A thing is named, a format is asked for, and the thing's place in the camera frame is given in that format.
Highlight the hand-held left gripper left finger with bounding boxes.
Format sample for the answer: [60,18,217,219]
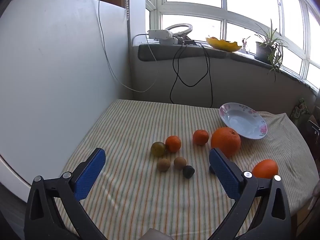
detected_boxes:
[24,147,108,240]

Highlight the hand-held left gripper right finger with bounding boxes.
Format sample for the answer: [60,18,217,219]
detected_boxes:
[209,147,293,240]

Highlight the small dark fruit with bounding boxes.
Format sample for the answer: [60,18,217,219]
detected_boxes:
[182,165,195,179]

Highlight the large bumpy orange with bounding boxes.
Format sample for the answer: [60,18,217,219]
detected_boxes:
[211,127,241,158]

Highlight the smooth orange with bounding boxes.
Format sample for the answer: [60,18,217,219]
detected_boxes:
[251,159,279,180]

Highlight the small tangerine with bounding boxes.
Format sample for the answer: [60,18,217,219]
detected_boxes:
[165,135,182,153]
[192,129,209,146]

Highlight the floral white plate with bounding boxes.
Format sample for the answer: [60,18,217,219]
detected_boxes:
[219,102,268,139]

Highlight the green-brown plum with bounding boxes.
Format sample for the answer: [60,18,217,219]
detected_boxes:
[150,142,167,158]

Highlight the striped tablecloth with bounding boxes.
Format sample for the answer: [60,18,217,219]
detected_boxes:
[56,99,315,240]

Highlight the dark chair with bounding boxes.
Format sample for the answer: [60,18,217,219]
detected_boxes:
[304,120,320,150]

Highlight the green patterned bag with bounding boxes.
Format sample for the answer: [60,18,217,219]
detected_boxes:
[290,99,310,130]

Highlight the white refrigerator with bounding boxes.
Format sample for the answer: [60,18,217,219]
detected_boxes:
[0,0,133,203]

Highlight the potted spider plant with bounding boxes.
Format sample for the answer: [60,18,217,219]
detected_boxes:
[254,19,289,82]

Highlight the small flower figurine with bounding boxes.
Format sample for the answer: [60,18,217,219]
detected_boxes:
[241,36,250,54]

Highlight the yellow bowl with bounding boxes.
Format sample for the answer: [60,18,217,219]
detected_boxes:
[206,37,242,53]

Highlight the grey window sill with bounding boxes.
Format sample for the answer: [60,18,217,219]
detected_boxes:
[138,44,320,90]

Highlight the small black device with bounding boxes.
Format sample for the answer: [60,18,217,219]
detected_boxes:
[184,35,198,46]

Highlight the black cable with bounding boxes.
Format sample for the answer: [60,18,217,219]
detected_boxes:
[170,41,213,108]

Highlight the white cable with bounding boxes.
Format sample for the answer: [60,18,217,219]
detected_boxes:
[98,0,158,93]

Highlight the white ring light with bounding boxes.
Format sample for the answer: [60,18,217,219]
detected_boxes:
[164,23,193,37]

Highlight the white window frame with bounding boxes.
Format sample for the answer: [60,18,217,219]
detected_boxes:
[145,0,320,93]

